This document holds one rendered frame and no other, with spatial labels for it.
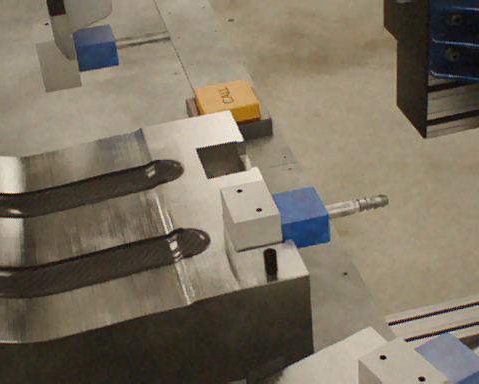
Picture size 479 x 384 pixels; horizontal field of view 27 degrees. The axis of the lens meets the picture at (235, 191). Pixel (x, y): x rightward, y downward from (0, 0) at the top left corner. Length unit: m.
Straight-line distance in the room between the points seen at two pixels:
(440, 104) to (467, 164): 1.31
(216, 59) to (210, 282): 0.55
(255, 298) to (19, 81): 0.61
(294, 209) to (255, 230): 0.04
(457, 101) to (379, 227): 1.10
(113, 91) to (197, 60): 0.12
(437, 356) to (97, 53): 0.47
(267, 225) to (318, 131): 1.88
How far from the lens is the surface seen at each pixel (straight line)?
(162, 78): 1.21
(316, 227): 0.77
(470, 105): 1.20
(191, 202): 0.81
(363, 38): 3.10
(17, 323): 0.73
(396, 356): 0.68
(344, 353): 0.72
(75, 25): 0.94
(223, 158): 0.90
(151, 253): 0.78
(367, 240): 2.22
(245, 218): 0.74
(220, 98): 1.07
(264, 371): 0.70
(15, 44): 1.36
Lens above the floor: 1.35
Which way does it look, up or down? 34 degrees down
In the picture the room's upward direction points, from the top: 6 degrees counter-clockwise
